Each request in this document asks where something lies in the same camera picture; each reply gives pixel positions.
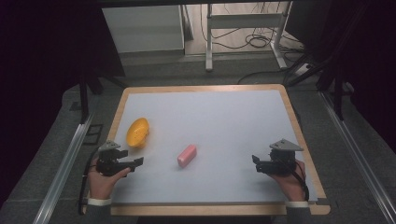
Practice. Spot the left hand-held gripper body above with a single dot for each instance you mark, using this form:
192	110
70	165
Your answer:
107	160

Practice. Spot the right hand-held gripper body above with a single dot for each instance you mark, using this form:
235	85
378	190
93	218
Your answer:
281	160

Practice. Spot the person's left hand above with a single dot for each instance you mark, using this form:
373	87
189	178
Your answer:
102	183

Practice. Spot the person's right hand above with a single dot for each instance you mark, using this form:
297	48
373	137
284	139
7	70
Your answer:
291	186

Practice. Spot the yellow mango-shaped object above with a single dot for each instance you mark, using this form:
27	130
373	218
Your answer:
137	132

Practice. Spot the white table mat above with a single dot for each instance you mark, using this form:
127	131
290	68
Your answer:
214	130

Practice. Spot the pink soap bar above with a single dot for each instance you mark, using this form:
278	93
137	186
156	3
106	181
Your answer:
187	155

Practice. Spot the black metal stand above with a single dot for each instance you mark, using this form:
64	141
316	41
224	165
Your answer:
337	90
84	99

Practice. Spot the white power strip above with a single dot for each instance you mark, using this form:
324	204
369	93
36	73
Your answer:
302	70

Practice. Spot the dark curtain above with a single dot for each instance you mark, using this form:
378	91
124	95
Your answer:
370	62
37	77

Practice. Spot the white cabinet panel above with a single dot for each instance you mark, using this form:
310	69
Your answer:
143	28

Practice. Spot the black floor bracket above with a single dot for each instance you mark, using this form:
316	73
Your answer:
93	134

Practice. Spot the aluminium rail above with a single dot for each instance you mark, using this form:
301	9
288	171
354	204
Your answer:
358	158
63	171

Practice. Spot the white desk frame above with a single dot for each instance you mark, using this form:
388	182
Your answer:
246	21

